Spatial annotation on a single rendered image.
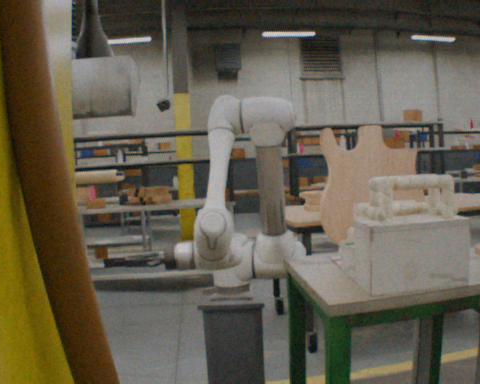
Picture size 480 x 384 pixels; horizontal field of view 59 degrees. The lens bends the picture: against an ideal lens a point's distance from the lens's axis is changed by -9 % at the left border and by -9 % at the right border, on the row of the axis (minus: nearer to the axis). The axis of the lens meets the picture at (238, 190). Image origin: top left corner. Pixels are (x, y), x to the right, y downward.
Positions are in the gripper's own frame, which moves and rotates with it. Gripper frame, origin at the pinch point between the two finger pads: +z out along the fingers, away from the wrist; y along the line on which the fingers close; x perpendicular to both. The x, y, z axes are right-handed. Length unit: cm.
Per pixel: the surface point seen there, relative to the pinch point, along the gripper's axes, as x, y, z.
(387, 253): 5, -47, -72
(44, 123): 30, -127, -21
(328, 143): 33, -10, -70
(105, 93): 47, -42, -9
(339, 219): 9, -10, -72
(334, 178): 22, -10, -71
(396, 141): 43, 325, -254
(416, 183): 21, -47, -80
